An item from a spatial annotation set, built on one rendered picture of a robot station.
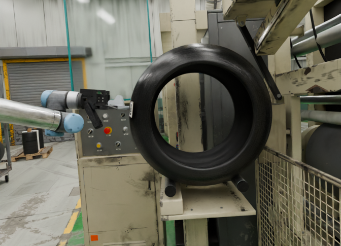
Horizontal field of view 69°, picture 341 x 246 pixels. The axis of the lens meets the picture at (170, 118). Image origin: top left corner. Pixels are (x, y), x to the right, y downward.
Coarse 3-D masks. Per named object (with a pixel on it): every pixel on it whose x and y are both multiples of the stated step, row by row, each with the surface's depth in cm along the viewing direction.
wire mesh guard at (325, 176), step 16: (256, 160) 133; (288, 160) 95; (256, 176) 133; (272, 176) 113; (320, 176) 75; (256, 192) 134; (272, 192) 114; (288, 192) 98; (304, 192) 86; (320, 192) 77; (288, 208) 99; (304, 208) 86; (320, 208) 77; (320, 224) 78; (272, 240) 119; (336, 240) 71
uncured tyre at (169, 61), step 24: (192, 48) 94; (216, 48) 94; (144, 72) 96; (168, 72) 92; (192, 72) 120; (216, 72) 120; (240, 72) 92; (144, 96) 93; (240, 96) 120; (264, 96) 94; (144, 120) 93; (240, 120) 121; (264, 120) 94; (144, 144) 94; (168, 144) 122; (240, 144) 119; (264, 144) 98; (168, 168) 95; (192, 168) 94; (216, 168) 95; (240, 168) 96
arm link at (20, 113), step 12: (0, 108) 76; (12, 108) 78; (24, 108) 81; (36, 108) 84; (0, 120) 77; (12, 120) 79; (24, 120) 81; (36, 120) 83; (48, 120) 86; (60, 120) 89; (72, 120) 90; (72, 132) 91
